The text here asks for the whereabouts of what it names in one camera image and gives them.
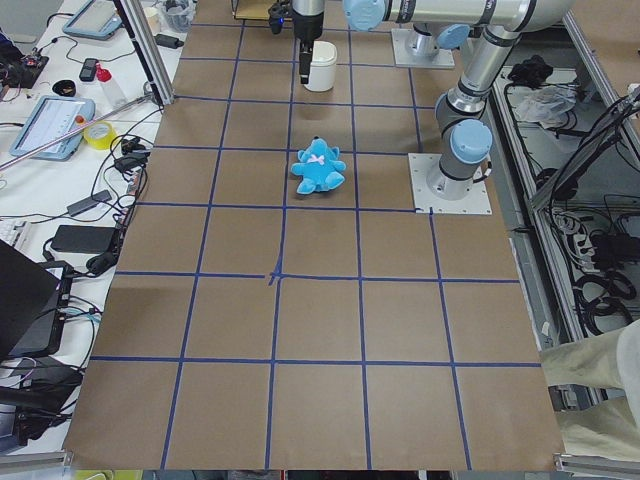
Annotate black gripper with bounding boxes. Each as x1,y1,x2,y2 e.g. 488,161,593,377
291,0,324,84

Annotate white trash can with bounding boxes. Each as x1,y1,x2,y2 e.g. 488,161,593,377
304,41,338,92

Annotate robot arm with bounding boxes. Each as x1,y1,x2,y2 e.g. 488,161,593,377
343,0,573,200
405,23,471,58

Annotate blue teddy bear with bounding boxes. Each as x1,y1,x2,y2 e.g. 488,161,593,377
290,136,346,195

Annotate red cap spray bottle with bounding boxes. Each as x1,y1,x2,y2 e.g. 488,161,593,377
96,63,127,108

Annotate blue teach pendant far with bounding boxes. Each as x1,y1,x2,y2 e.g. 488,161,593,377
62,0,122,40

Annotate blue teach pendant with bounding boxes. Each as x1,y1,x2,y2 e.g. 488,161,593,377
9,96,95,157
62,0,122,40

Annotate black remote phone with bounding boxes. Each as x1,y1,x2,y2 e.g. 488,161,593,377
79,58,98,82

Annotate yellow tape roll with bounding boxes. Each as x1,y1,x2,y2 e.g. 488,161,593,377
83,121,117,151

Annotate blue teach pendant near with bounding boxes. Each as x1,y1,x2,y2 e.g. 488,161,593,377
9,96,95,157

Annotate black power adapter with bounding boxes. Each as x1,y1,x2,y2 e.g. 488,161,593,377
51,225,117,254

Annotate black laptop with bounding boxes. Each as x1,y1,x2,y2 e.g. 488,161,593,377
1,242,72,360

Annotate person in beige clothes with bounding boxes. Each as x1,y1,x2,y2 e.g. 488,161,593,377
538,324,640,458

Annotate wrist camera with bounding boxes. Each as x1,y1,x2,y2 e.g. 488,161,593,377
268,0,291,35

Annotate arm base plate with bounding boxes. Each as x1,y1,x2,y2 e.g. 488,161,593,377
408,153,492,215
391,28,455,70

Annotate aluminium frame post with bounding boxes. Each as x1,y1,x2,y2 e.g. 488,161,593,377
114,0,174,106

